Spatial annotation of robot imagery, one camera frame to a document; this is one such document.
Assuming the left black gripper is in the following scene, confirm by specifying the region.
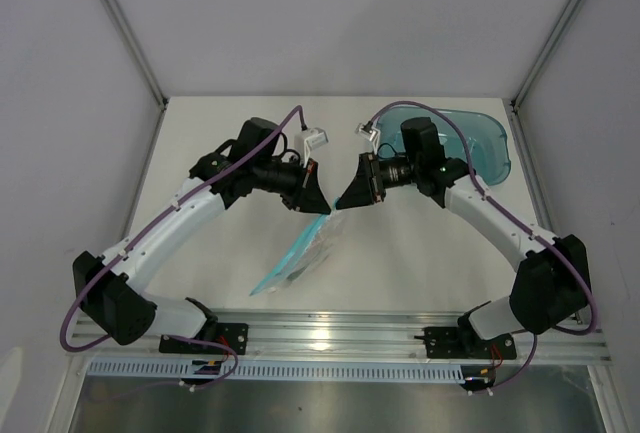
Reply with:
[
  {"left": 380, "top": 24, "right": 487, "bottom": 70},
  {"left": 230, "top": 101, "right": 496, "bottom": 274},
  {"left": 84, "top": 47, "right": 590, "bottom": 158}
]
[{"left": 253, "top": 155, "right": 330, "bottom": 215}]

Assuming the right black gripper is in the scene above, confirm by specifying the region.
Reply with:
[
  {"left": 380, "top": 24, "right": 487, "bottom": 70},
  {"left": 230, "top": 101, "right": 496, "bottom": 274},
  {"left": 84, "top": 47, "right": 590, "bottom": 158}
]
[{"left": 336, "top": 152, "right": 421, "bottom": 211}]

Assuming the clear zip top bag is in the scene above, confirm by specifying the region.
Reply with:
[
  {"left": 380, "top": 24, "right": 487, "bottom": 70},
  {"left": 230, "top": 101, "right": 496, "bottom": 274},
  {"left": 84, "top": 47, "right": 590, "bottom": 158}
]
[{"left": 249, "top": 198, "right": 345, "bottom": 297}]

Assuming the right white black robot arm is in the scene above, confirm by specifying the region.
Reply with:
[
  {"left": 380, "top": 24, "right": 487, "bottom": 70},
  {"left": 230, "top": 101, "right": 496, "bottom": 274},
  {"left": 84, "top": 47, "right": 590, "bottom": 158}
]
[{"left": 336, "top": 117, "right": 593, "bottom": 357}]

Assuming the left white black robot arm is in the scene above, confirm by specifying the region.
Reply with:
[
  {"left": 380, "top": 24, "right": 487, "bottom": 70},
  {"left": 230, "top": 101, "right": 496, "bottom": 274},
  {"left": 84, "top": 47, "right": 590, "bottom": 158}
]
[{"left": 72, "top": 117, "right": 331, "bottom": 353}]

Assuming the blue plastic tub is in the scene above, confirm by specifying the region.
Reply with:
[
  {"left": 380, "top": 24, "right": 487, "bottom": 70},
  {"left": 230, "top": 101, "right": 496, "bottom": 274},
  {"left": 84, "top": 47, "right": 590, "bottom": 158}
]
[{"left": 374, "top": 106, "right": 511, "bottom": 186}]

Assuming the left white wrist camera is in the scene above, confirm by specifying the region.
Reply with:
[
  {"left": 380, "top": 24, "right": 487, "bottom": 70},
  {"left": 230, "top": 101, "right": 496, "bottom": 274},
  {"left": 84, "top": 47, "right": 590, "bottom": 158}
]
[{"left": 294, "top": 128, "right": 329, "bottom": 165}]

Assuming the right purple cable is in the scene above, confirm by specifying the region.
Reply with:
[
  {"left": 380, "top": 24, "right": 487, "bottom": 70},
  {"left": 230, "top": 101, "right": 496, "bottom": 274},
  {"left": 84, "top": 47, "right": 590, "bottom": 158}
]
[{"left": 357, "top": 100, "right": 600, "bottom": 394}]

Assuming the purple cable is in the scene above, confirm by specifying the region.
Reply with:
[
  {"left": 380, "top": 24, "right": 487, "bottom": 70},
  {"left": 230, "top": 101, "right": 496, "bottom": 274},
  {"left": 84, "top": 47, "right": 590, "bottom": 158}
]
[
  {"left": 59, "top": 105, "right": 307, "bottom": 399},
  {"left": 357, "top": 100, "right": 600, "bottom": 394}
]

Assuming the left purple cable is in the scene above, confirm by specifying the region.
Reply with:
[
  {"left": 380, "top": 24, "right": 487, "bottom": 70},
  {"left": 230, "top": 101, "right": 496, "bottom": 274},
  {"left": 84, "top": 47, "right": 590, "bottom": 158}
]
[{"left": 59, "top": 105, "right": 307, "bottom": 399}]

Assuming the aluminium front rail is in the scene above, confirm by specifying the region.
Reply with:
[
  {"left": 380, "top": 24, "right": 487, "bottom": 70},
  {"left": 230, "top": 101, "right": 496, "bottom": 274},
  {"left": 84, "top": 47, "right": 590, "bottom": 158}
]
[{"left": 70, "top": 309, "right": 612, "bottom": 366}]

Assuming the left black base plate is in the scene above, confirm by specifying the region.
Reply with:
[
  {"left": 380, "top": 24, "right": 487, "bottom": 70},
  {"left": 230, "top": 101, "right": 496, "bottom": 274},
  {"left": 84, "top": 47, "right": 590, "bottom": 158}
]
[{"left": 158, "top": 323, "right": 249, "bottom": 356}]

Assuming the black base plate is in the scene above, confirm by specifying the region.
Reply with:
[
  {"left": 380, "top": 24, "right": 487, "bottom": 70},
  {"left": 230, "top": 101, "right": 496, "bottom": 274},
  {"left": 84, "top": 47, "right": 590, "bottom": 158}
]
[
  {"left": 414, "top": 326, "right": 517, "bottom": 360},
  {"left": 158, "top": 323, "right": 249, "bottom": 356}
]

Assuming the right aluminium side rail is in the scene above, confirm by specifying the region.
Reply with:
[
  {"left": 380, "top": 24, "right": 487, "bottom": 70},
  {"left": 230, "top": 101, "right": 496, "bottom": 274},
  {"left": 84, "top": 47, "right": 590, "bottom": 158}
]
[{"left": 507, "top": 102, "right": 585, "bottom": 325}]

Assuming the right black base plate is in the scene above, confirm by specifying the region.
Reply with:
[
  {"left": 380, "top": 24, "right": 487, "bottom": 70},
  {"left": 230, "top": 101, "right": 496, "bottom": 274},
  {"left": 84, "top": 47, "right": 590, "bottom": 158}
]
[{"left": 414, "top": 326, "right": 517, "bottom": 360}]

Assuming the white slotted cable duct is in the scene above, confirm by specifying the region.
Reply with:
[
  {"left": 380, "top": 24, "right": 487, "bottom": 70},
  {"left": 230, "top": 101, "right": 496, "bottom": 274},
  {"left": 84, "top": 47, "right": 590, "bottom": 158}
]
[{"left": 87, "top": 357, "right": 465, "bottom": 384}]

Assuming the right aluminium corner post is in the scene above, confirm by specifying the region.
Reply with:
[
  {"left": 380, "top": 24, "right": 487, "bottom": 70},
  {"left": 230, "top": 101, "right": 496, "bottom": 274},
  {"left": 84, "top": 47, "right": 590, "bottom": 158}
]
[{"left": 510, "top": 0, "right": 586, "bottom": 114}]

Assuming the aluminium corner post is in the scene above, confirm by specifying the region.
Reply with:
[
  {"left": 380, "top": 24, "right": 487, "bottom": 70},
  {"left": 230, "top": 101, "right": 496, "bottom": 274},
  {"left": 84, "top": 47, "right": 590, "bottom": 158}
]
[
  {"left": 99, "top": 0, "right": 168, "bottom": 111},
  {"left": 510, "top": 0, "right": 586, "bottom": 114}
]

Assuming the left aluminium corner post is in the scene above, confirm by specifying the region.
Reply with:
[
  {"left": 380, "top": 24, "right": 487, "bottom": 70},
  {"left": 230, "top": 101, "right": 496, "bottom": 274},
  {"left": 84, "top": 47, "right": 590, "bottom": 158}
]
[{"left": 99, "top": 0, "right": 168, "bottom": 111}]

